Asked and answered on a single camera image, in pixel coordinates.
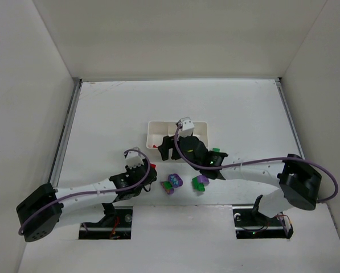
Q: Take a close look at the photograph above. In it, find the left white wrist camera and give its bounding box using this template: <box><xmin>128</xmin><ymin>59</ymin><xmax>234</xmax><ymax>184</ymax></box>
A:
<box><xmin>124</xmin><ymin>147</ymin><xmax>144</xmax><ymax>169</ymax></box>

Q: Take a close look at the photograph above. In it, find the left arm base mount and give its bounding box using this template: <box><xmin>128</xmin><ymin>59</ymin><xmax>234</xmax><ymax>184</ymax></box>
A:
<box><xmin>78</xmin><ymin>204</ymin><xmax>133</xmax><ymax>241</ymax></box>

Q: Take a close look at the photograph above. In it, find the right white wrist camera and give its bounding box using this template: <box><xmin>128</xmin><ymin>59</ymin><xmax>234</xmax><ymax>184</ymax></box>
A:
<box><xmin>177</xmin><ymin>117</ymin><xmax>195</xmax><ymax>138</ymax></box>

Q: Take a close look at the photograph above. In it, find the left aluminium rail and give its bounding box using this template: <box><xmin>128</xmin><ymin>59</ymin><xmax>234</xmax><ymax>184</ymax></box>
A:
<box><xmin>43</xmin><ymin>77</ymin><xmax>83</xmax><ymax>187</ymax></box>

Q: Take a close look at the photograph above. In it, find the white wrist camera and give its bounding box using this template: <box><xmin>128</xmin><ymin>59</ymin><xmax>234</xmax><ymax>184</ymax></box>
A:
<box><xmin>124</xmin><ymin>147</ymin><xmax>144</xmax><ymax>169</ymax></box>
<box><xmin>177</xmin><ymin>117</ymin><xmax>195</xmax><ymax>138</ymax></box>

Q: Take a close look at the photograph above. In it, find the white compartment tray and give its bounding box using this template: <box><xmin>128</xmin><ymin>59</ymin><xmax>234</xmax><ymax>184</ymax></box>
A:
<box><xmin>146</xmin><ymin>121</ymin><xmax>208</xmax><ymax>151</ymax></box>

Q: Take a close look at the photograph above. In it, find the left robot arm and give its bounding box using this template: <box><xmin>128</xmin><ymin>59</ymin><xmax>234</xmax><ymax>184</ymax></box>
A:
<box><xmin>16</xmin><ymin>160</ymin><xmax>157</xmax><ymax>242</ymax></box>

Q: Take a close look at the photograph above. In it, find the green lego plate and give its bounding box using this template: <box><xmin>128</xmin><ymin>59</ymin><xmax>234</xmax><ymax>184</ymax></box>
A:
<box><xmin>160</xmin><ymin>181</ymin><xmax>173</xmax><ymax>192</ymax></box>

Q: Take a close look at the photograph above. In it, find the purple round flower lego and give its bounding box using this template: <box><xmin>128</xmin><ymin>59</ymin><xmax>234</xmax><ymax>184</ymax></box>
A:
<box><xmin>167</xmin><ymin>173</ymin><xmax>183</xmax><ymax>188</ymax></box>

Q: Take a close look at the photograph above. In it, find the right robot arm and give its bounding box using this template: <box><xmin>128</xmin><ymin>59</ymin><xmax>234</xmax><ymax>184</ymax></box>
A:
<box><xmin>158</xmin><ymin>136</ymin><xmax>322</xmax><ymax>218</ymax></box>

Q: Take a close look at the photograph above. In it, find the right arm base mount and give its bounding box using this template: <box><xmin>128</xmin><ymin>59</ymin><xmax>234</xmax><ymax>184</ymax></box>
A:
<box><xmin>232</xmin><ymin>195</ymin><xmax>294</xmax><ymax>239</ymax></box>

